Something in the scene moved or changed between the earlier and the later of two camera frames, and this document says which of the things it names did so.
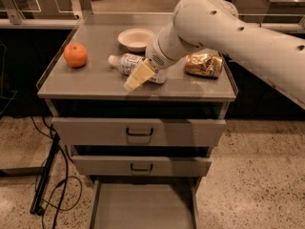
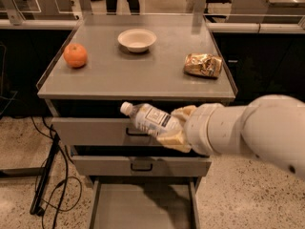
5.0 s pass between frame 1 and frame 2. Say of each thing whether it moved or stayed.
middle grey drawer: stayed
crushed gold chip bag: stayed
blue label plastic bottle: moved
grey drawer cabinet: stayed
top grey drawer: stayed
